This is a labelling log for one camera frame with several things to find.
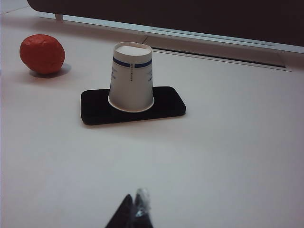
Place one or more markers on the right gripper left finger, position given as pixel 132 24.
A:
pixel 123 213

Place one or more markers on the white paper cup blue band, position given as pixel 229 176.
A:
pixel 131 90

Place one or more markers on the wide brown desk divider panel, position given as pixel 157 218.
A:
pixel 190 14

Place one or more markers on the black smartphone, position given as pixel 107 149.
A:
pixel 95 109

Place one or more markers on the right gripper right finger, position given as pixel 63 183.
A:
pixel 143 209

